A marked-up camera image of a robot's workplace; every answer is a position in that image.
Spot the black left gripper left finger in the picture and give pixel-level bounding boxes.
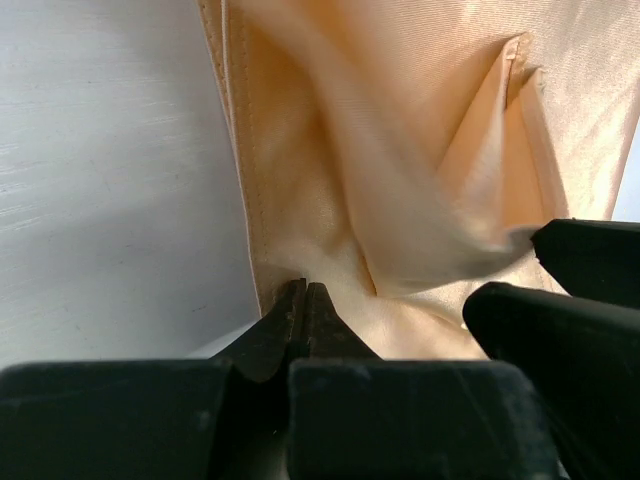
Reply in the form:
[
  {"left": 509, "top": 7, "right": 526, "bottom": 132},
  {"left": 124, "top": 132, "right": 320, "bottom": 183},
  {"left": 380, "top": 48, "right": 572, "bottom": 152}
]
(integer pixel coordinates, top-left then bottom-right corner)
[{"left": 1, "top": 279, "right": 306, "bottom": 479}]

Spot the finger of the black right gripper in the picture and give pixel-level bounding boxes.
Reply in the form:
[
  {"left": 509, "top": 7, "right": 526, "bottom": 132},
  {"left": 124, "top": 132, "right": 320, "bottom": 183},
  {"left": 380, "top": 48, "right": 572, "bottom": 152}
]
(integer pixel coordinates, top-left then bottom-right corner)
[
  {"left": 532, "top": 219, "right": 640, "bottom": 309},
  {"left": 463, "top": 282, "right": 639, "bottom": 479}
]

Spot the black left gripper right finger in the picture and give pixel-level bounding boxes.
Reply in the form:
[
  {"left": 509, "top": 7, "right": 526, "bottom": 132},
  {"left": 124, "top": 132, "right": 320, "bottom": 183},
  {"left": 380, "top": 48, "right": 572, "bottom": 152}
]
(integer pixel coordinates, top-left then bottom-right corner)
[{"left": 288, "top": 283, "right": 555, "bottom": 479}]

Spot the beige cloth napkin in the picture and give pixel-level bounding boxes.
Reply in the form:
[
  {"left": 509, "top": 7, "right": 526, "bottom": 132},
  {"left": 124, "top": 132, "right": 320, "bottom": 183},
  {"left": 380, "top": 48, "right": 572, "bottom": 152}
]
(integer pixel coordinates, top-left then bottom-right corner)
[{"left": 199, "top": 1, "right": 639, "bottom": 359}]

